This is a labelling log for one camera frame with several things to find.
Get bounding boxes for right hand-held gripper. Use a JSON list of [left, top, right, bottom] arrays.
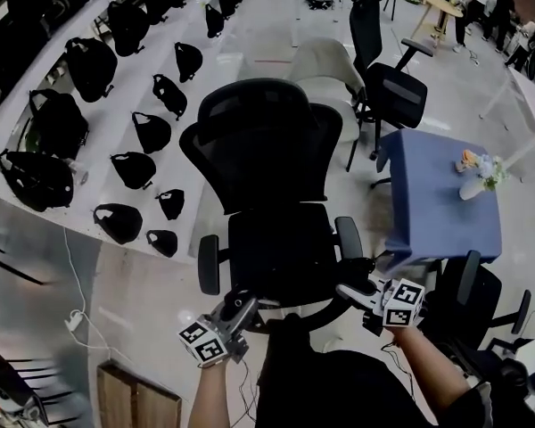
[[336, 258, 425, 336]]

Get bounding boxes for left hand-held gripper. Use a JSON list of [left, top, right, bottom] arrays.
[[177, 288, 259, 369]]

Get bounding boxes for black mesh office chair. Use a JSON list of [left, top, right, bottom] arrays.
[[179, 78, 375, 334]]

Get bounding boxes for rows of small black bags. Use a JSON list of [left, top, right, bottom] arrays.
[[92, 0, 244, 259]]

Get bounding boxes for row of large black backpacks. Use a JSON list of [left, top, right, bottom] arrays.
[[0, 0, 197, 213]]

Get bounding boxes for person's left forearm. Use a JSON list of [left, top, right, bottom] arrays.
[[187, 358, 234, 428]]

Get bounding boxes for person's right forearm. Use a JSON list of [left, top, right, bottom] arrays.
[[391, 325, 473, 414]]

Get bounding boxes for black office chair with armrests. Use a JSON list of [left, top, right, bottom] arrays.
[[421, 250, 534, 367]]

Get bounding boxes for black high-back office chair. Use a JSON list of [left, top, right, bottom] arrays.
[[345, 0, 435, 172]]

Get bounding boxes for beige shell chair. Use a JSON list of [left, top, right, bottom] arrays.
[[288, 37, 367, 144]]

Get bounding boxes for wooden box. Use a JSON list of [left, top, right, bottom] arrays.
[[95, 360, 183, 428]]

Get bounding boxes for table with blue cloth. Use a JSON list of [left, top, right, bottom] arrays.
[[375, 128, 504, 276]]

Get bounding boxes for person's black clothing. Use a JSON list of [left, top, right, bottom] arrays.
[[254, 313, 433, 428]]

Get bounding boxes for white vase with flowers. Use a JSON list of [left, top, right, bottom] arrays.
[[457, 152, 510, 202]]

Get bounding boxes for small orange figurine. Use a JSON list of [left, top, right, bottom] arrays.
[[455, 149, 479, 174]]

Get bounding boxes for clear plastic bottle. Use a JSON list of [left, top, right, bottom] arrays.
[[66, 157, 90, 186]]

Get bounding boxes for white rectangular table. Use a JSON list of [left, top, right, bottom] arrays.
[[478, 66, 535, 174]]

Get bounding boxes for round wooden table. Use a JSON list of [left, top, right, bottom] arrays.
[[409, 0, 465, 49]]

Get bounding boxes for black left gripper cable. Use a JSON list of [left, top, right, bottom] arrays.
[[236, 358, 262, 427]]

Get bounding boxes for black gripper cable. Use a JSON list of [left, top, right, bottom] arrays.
[[380, 342, 416, 403], [236, 358, 262, 427]]

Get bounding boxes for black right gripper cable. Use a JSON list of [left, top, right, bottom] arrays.
[[380, 342, 416, 403]]

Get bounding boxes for white cable with adapter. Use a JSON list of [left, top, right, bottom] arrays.
[[61, 226, 133, 363]]

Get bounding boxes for black wire rack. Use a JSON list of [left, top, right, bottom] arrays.
[[0, 348, 86, 428]]

